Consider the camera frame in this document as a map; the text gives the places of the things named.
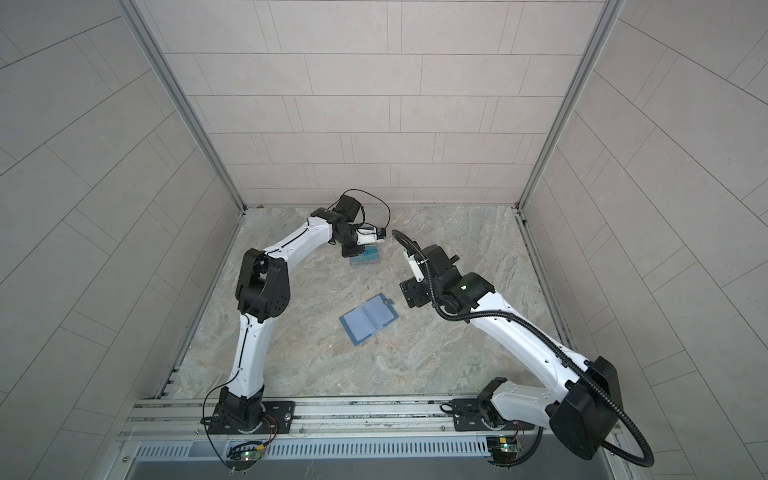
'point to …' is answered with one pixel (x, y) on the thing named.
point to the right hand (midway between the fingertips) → (412, 284)
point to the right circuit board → (503, 451)
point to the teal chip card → (371, 250)
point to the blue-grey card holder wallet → (369, 317)
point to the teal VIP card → (363, 259)
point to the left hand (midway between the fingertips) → (369, 239)
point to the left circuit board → (244, 456)
